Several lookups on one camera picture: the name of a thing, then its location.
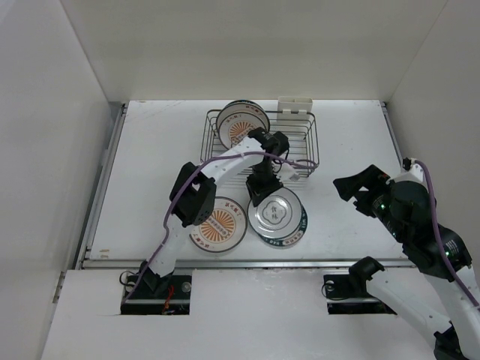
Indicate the green rim lettered plate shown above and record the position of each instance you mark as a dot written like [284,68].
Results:
[292,239]

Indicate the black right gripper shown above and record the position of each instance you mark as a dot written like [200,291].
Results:
[372,177]

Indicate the white plastic cutlery holder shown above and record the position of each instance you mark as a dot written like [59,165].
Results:
[297,108]

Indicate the white plate green emblem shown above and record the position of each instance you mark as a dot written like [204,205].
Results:
[277,216]

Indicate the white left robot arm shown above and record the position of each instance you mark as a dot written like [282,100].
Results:
[192,198]

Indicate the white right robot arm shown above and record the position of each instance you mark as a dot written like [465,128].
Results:
[406,206]

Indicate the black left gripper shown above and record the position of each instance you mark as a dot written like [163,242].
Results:
[257,191]

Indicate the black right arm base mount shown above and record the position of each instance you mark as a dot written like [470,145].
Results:
[345,298]

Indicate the orange sunburst plate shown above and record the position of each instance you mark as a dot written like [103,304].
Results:
[223,230]
[235,122]
[243,101]

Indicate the metal wire dish rack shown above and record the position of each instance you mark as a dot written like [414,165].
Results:
[301,129]

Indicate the orange sunburst plate front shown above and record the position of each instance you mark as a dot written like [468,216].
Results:
[223,230]

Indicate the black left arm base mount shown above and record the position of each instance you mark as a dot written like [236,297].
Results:
[173,301]

